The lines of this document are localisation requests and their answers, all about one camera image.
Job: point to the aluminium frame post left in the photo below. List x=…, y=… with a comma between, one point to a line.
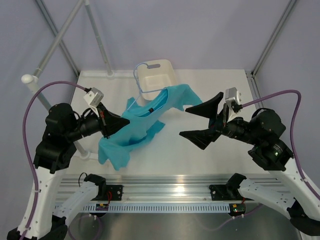
x=54, y=30

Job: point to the turquoise t shirt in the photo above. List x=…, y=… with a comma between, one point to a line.
x=144, y=124

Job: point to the white plastic bin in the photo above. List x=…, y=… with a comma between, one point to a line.
x=160, y=75

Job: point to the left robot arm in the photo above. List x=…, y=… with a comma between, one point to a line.
x=42, y=221

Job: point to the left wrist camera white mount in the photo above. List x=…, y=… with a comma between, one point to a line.
x=93, y=97

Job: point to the aluminium frame post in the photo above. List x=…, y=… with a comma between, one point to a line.
x=54, y=30
x=279, y=27

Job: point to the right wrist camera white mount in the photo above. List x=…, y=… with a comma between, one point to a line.
x=232, y=106

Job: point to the aluminium frame post right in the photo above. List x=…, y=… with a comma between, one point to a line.
x=279, y=27

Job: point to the white clothes rack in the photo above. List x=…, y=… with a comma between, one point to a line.
x=115, y=26

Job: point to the aluminium mounting rail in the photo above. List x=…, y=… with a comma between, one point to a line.
x=164, y=188

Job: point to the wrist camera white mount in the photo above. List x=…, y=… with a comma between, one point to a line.
x=232, y=106
x=93, y=97

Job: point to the white slotted cable duct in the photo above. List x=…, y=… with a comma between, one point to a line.
x=118, y=207

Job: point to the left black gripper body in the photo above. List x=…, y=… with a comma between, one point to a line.
x=91, y=124

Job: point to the light blue wire hanger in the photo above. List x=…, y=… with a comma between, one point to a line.
x=136, y=77

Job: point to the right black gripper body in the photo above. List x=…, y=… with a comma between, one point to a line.
x=221, y=124

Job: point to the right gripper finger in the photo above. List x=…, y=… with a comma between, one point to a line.
x=201, y=138
x=208, y=109

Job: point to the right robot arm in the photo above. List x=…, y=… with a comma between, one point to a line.
x=301, y=205

